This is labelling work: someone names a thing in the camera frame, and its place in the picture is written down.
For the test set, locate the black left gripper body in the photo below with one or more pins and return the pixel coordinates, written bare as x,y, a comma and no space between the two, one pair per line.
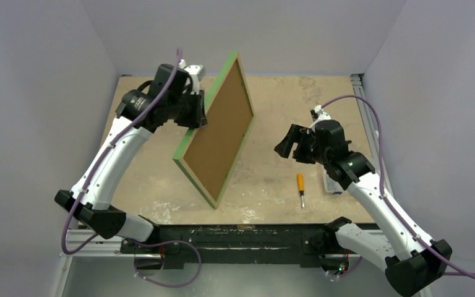
185,111

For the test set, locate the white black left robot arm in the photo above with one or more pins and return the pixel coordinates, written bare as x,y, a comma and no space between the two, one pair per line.
90,198

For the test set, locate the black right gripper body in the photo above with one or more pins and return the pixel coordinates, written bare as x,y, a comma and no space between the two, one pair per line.
299,142

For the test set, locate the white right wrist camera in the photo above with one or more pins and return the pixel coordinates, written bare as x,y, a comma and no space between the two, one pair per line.
318,114

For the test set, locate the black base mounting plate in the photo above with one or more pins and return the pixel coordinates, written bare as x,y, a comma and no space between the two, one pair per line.
338,263

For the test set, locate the yellow handled screwdriver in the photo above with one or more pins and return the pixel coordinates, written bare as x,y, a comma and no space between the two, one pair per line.
300,185

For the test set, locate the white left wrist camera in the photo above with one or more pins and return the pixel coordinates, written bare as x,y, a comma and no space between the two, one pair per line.
196,74

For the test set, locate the green wooden picture frame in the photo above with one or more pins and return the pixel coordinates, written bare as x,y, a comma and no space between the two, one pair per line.
207,156

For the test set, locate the clear plastic box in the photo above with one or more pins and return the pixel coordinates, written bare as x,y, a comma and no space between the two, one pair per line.
331,186

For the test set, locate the aluminium front rail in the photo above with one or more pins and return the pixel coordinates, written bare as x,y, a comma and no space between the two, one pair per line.
94,244

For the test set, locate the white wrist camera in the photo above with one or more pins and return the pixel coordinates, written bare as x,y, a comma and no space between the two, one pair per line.
196,74
318,114

